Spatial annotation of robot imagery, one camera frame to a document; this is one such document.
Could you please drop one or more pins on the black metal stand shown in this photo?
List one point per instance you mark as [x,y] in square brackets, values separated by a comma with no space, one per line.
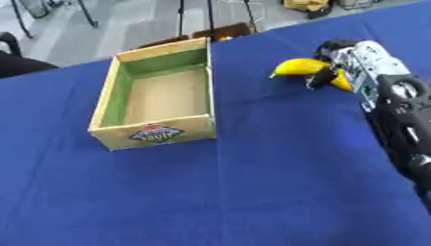
[50,12]

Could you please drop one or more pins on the brown cardboard box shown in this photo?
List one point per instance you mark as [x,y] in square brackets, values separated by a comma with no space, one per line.
[221,31]

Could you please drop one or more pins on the black tripod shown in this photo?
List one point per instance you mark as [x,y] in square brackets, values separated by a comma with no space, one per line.
[210,16]

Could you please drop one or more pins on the yellow bag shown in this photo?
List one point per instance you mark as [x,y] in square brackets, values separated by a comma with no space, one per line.
[308,6]

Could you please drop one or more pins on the yellow toy banana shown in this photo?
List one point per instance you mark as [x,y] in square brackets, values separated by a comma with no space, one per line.
[300,66]

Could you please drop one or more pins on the tan cardboard box green inside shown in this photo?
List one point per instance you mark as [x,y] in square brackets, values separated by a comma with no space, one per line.
[162,96]

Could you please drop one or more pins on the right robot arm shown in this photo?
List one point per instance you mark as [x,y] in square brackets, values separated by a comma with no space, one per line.
[393,105]

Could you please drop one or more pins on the black chair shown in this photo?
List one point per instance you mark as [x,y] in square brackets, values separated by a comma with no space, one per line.
[17,61]

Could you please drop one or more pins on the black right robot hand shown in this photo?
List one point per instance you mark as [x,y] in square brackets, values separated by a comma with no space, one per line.
[325,77]

